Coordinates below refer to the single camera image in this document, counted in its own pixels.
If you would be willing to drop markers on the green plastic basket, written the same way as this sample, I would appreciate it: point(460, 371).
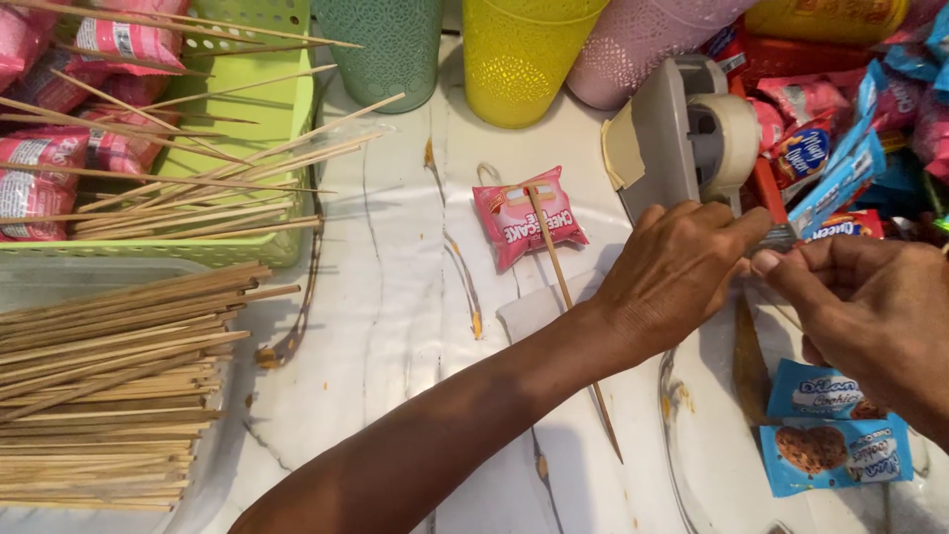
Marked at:
point(252, 111)

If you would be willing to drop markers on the single pink snack packet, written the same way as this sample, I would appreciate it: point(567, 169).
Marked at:
point(511, 222)

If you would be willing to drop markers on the beige tape strip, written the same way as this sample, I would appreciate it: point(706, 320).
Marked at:
point(621, 152)

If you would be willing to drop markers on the red plastic basket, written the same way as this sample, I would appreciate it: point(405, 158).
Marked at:
point(768, 194)

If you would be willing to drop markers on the bamboo skewer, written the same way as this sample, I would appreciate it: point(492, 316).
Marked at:
point(778, 311)
point(548, 248)

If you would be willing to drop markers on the beige masking tape roll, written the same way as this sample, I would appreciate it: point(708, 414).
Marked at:
point(738, 141)

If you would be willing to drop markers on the person's left fingers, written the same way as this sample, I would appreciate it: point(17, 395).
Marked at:
point(738, 230)

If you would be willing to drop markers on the pink perforated bin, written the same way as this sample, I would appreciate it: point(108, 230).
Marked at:
point(637, 52)

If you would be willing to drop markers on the white paper sheet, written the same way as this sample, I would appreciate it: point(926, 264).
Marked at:
point(534, 308)

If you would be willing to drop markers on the person's left hand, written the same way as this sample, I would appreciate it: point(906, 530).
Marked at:
point(667, 274)

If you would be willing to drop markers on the heap of mixed snack packets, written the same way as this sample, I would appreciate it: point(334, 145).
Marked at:
point(808, 104)

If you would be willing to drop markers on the pile of skewered pink packets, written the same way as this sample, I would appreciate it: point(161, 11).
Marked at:
point(44, 185)

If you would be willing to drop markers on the yellow perforated bin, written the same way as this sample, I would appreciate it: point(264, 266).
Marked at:
point(519, 67)

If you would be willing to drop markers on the blue cookie packet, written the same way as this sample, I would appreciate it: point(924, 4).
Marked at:
point(812, 389)
point(830, 456)

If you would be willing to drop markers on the grey tape dispenser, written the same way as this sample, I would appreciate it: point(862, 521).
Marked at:
point(660, 148)

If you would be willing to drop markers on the yellow container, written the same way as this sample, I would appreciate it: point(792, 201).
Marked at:
point(823, 18)

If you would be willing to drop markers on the teal perforated bin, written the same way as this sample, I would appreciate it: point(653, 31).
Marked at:
point(382, 52)

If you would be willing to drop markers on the pile of bare bamboo skewers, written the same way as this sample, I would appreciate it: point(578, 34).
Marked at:
point(96, 386)

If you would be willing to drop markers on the long blue snack packet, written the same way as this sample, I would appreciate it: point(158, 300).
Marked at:
point(838, 185)

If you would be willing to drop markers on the person's right hand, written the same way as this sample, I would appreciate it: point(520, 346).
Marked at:
point(882, 319)

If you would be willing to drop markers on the clear plastic container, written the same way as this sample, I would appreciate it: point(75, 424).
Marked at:
point(30, 278)

